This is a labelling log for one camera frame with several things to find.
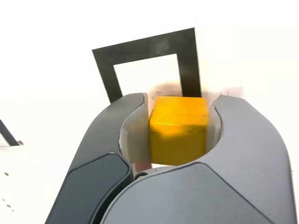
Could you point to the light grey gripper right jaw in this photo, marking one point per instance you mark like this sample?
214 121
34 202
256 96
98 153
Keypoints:
233 175

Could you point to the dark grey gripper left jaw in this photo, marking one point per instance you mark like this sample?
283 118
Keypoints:
98 144

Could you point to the yellow cube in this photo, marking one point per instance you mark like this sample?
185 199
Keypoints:
177 130

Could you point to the black tape square outline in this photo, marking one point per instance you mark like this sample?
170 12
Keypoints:
144 49

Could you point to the black tape strip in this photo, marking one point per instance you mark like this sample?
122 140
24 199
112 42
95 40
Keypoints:
9 136

